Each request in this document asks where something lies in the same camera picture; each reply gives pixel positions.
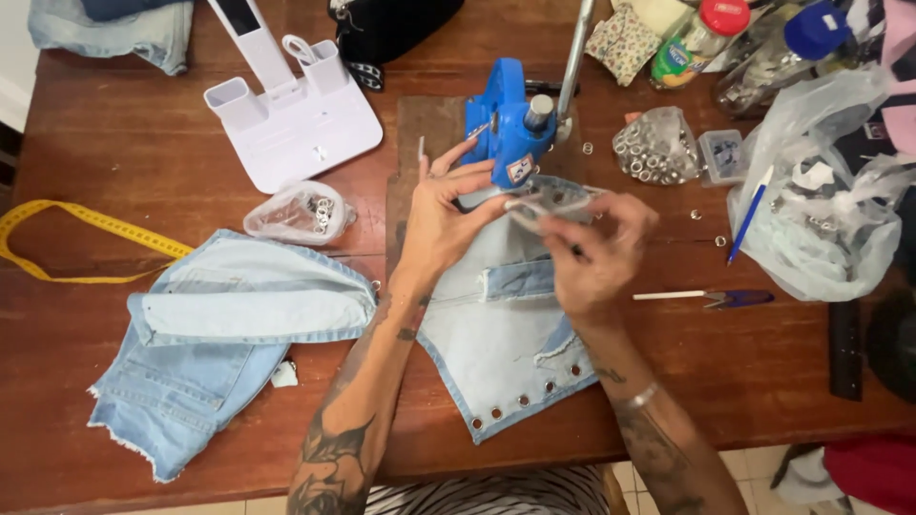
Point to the person's right hand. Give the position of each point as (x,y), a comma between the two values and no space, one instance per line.
(597,275)

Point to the person's left hand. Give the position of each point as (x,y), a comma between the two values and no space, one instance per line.
(436,229)

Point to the light denim piece with eyelets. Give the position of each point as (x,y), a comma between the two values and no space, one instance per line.
(494,336)

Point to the white chalk pencil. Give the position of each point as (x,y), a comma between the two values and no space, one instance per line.
(665,295)

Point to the wooden press base board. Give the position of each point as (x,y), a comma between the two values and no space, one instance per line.
(429,121)

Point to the blue eyelet press machine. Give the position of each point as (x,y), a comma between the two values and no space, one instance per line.
(509,125)

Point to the clear bag of silver eyelets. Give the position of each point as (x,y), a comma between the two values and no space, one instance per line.
(655,147)

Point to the small clear bag of eyelets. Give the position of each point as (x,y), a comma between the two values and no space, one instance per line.
(293,214)

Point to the purple thread snips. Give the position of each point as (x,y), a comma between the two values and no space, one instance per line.
(741,298)

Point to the blue and white pen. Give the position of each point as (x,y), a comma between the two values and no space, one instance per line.
(748,218)

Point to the white desk lamp organizer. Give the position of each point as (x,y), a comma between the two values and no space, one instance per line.
(300,129)

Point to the small clear plastic box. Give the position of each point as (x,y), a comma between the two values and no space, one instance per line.
(723,156)

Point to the black marker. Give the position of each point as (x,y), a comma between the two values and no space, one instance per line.
(547,87)

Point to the black bag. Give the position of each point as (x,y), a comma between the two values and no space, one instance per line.
(393,28)

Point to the small white tag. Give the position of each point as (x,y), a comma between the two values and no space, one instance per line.
(284,375)

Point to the large clear plastic bag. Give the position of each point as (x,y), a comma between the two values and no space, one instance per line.
(823,236)

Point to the floral fabric pouch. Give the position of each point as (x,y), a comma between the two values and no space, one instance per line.
(621,43)

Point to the person's striped clothing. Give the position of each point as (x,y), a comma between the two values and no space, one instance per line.
(494,493)

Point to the light blue denim shorts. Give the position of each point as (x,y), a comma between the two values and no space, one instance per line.
(215,336)

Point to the jar with red lid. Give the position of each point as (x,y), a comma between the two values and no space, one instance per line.
(698,43)

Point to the black flat strip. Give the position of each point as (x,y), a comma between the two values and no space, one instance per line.
(846,350)

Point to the jar with blue lid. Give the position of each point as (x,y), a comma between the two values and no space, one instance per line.
(780,61)

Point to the grey and white cloth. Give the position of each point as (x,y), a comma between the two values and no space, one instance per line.
(805,476)

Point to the black round object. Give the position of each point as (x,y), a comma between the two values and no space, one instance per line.
(894,343)

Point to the yellow measuring tape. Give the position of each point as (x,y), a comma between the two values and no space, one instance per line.
(107,225)

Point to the red fabric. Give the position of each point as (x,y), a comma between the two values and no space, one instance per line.
(873,476)

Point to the folded blue jeans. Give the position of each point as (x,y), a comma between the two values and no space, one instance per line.
(129,32)

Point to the pink fabric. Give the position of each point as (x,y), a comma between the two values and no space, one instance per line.
(900,64)

